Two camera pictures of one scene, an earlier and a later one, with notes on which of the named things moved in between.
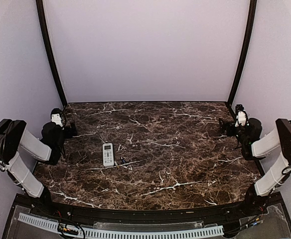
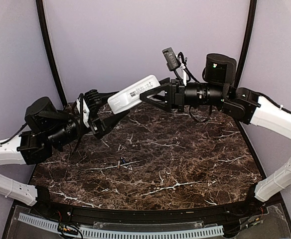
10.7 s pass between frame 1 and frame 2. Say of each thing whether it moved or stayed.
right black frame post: stayed
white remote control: moved
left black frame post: stayed
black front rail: stayed
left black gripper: moved
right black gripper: moved
